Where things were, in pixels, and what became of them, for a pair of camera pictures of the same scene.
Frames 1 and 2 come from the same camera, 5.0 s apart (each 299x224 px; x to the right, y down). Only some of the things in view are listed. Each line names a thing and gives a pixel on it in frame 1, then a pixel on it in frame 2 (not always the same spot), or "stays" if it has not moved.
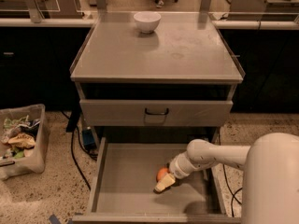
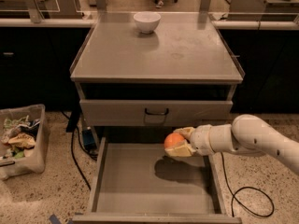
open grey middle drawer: x=123 y=189 stays
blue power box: x=89 y=140 stays
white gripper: x=177 y=169 -> x=201 y=139
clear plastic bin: x=22 y=141 stays
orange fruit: x=161 y=173 -> x=172 y=139
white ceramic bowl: x=147 y=21 stays
